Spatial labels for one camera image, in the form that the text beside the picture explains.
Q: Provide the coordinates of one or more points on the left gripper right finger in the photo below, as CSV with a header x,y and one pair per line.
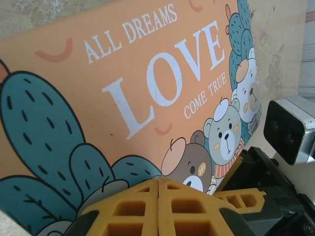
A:
x,y
167,216

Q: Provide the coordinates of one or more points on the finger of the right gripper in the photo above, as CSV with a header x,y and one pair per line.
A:
x,y
261,172
256,194

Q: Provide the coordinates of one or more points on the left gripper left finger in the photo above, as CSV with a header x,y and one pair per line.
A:
x,y
137,216

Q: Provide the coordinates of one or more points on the orange LOVE bear tin box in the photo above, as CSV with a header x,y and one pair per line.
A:
x,y
123,110

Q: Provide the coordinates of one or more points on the translucent corrugated side panel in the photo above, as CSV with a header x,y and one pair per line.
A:
x,y
309,24

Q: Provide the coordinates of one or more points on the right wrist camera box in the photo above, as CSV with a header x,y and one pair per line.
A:
x,y
283,127

